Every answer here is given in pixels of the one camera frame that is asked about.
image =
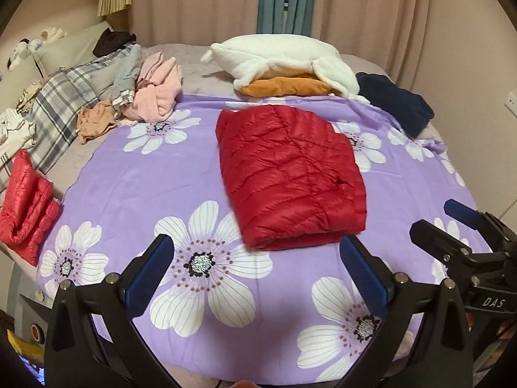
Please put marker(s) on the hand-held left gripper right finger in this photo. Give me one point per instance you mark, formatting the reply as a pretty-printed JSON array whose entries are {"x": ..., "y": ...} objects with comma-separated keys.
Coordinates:
[{"x": 363, "y": 279}]

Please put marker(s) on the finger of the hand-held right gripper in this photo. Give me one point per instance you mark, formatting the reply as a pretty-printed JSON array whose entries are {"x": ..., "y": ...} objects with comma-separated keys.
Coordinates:
[
  {"x": 464, "y": 212},
  {"x": 432, "y": 238}
]

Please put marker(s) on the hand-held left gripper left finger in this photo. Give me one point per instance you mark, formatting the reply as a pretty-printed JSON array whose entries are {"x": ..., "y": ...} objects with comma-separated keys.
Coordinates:
[{"x": 147, "y": 275}]

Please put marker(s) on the red puffer jacket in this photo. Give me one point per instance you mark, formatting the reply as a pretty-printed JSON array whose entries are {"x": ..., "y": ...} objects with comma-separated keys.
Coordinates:
[
  {"x": 291, "y": 178},
  {"x": 28, "y": 206}
]

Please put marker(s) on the purple floral blanket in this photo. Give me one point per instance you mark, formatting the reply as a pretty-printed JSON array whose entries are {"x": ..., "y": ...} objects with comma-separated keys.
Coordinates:
[{"x": 121, "y": 186}]

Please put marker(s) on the grey box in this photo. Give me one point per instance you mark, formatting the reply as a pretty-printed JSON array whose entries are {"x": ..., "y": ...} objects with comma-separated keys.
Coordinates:
[{"x": 30, "y": 311}]

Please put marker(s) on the navy garment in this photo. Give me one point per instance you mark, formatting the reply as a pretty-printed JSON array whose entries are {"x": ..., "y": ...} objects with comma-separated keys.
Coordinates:
[{"x": 396, "y": 101}]

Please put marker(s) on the yellow packet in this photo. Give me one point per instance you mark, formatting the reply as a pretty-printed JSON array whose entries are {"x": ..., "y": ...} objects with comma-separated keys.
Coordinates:
[{"x": 22, "y": 345}]

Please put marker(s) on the tan printed garment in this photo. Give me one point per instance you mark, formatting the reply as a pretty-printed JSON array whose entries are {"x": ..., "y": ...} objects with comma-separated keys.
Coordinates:
[{"x": 95, "y": 123}]

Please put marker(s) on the pink garment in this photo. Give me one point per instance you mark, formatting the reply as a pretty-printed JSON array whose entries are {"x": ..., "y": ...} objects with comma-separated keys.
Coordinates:
[{"x": 157, "y": 89}]

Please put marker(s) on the white printed garment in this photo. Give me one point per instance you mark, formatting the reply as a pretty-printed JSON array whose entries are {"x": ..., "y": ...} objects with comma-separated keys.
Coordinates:
[{"x": 16, "y": 133}]

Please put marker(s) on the grey plaid blanket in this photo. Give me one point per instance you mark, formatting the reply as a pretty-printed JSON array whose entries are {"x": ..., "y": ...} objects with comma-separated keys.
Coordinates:
[{"x": 68, "y": 97}]

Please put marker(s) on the grey striped garment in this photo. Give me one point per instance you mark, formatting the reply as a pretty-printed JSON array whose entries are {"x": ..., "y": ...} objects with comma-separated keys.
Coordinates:
[{"x": 127, "y": 72}]

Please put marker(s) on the orange garment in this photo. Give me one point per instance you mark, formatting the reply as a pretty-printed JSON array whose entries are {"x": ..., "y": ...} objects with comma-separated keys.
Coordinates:
[{"x": 282, "y": 85}]

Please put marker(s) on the beige curtain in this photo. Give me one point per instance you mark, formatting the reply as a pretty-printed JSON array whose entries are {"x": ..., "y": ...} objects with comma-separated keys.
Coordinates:
[
  {"x": 194, "y": 4},
  {"x": 383, "y": 12}
]

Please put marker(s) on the patterned beige cloth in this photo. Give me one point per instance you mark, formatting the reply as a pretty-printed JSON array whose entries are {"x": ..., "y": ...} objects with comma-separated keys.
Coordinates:
[{"x": 30, "y": 93}]

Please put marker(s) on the dark brown garment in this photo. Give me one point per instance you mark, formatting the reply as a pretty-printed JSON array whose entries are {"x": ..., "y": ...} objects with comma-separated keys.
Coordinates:
[{"x": 111, "y": 42}]

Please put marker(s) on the cream pillow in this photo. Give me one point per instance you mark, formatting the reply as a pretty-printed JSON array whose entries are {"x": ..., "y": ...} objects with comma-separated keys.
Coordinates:
[{"x": 76, "y": 44}]

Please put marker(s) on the white fleece garment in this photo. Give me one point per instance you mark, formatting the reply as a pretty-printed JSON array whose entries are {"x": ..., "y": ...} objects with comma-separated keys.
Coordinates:
[{"x": 274, "y": 54}]

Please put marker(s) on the black and white plush toy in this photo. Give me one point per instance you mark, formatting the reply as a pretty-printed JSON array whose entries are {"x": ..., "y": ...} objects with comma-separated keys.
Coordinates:
[{"x": 20, "y": 50}]

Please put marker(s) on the teal curtain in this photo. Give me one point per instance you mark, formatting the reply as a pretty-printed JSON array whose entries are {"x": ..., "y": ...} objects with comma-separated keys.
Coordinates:
[{"x": 291, "y": 0}]

